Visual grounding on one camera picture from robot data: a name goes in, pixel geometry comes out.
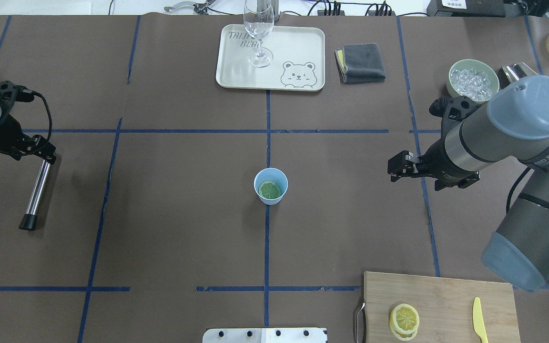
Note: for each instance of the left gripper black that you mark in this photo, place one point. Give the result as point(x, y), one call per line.
point(5, 134)

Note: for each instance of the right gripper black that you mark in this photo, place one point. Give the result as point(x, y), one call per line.
point(434, 159)

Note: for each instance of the steel muddler black cap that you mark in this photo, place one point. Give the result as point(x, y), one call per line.
point(29, 219)

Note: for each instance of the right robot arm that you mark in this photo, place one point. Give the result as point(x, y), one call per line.
point(513, 123)

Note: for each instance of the light blue cup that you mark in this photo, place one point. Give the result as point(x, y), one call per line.
point(275, 175)

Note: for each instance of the lemon slices on board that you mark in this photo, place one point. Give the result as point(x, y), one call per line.
point(404, 322)

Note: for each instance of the grey folded cloth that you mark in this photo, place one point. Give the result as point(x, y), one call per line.
point(360, 63)

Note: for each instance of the green bowl of ice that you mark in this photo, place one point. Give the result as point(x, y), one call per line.
point(472, 78)

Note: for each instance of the wooden cutting board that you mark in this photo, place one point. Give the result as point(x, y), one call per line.
point(444, 306)

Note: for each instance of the metal tongs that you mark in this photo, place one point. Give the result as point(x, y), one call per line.
point(516, 72)

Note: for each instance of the cream bear tray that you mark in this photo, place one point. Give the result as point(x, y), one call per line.
point(298, 60)

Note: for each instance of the yellow plastic knife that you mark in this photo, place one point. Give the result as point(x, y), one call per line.
point(478, 321)

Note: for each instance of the black power strip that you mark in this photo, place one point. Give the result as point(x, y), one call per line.
point(339, 8)

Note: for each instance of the black device box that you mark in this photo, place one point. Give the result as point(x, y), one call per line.
point(487, 8)

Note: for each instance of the clear wine glass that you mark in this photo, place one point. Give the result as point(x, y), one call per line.
point(259, 21)

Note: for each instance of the metal clamp tool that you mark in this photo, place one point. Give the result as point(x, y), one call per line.
point(197, 8)

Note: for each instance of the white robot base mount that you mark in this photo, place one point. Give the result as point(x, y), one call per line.
point(266, 335)

